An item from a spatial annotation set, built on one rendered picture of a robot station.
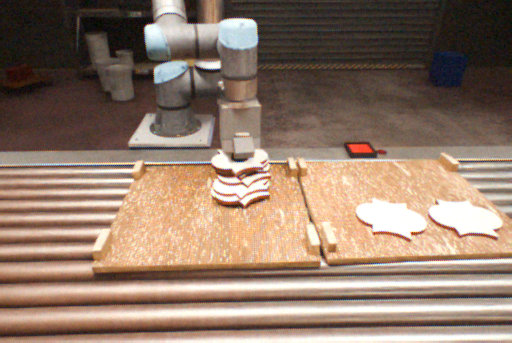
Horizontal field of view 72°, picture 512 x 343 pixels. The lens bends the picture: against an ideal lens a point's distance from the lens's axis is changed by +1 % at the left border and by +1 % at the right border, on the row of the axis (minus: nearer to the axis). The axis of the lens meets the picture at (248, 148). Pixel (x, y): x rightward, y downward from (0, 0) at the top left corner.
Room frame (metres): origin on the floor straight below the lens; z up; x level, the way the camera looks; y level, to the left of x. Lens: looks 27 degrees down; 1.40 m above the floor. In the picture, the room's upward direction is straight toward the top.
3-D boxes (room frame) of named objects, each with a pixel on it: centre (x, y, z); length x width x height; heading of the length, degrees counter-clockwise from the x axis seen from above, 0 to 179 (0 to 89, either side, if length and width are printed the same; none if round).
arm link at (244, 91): (0.71, 0.02, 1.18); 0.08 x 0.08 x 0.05
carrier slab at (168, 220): (0.63, 0.08, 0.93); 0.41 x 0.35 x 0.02; 92
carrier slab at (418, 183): (0.65, -0.34, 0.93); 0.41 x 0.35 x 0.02; 93
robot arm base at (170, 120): (1.18, 0.27, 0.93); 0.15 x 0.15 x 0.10
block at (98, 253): (0.49, 0.27, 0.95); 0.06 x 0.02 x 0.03; 2
